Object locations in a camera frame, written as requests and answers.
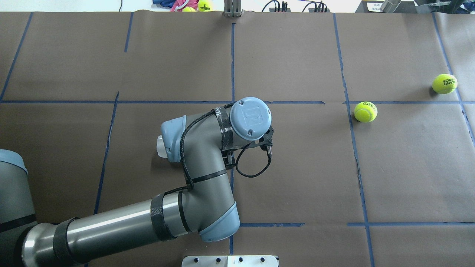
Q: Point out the yellow tennis ball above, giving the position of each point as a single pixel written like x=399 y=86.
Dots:
x=365 y=112
x=444 y=83

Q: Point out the clear tennis ball tube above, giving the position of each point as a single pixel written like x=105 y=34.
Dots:
x=160 y=147

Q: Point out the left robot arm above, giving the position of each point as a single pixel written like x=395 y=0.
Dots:
x=77 y=241

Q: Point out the spare tennis ball one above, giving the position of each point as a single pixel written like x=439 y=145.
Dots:
x=205 y=5

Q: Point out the spare tennis ball two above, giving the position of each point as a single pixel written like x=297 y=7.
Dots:
x=188 y=9

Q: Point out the pink cloth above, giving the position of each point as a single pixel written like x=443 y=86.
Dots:
x=180 y=4

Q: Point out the blue cloth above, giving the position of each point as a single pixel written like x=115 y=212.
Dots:
x=164 y=3

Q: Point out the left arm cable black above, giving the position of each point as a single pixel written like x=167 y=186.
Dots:
x=210 y=144

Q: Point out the aluminium frame post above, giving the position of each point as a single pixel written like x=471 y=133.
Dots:
x=232 y=8

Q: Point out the white camera post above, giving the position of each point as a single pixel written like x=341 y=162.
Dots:
x=231 y=261

